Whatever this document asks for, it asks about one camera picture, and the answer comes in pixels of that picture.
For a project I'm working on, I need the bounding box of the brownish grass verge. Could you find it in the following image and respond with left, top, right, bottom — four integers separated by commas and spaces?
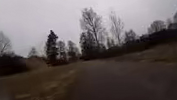
0, 60, 88, 100

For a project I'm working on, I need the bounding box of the dark hedge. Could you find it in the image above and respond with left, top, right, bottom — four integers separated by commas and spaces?
0, 48, 30, 77

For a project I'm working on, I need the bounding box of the dark bush bank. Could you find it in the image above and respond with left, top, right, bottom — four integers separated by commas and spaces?
78, 26, 177, 62

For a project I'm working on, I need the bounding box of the row of trees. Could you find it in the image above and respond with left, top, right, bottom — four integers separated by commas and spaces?
142, 3, 177, 35

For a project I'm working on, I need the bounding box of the dark conifer tree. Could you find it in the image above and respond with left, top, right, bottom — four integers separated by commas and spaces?
42, 28, 63, 66

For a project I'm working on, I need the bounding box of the dark asphalt road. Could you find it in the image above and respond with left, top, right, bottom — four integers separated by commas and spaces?
42, 46, 177, 100

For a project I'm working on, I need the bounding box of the pale dry grass field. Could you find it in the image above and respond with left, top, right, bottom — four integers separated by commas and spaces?
110, 41, 177, 73

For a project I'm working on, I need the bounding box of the tall bare tree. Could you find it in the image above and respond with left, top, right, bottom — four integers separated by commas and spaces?
76, 4, 110, 55

